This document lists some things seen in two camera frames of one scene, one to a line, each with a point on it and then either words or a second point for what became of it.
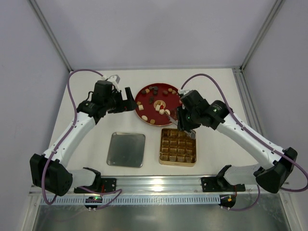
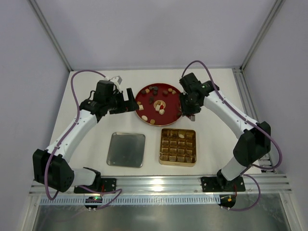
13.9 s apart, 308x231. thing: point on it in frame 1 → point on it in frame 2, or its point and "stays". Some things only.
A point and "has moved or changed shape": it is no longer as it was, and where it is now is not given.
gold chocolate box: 176,148 stays
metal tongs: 191,133 has moved or changed shape
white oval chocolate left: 144,118 stays
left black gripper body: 123,102 stays
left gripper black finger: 130,104 stays
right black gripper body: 182,121 → 188,109
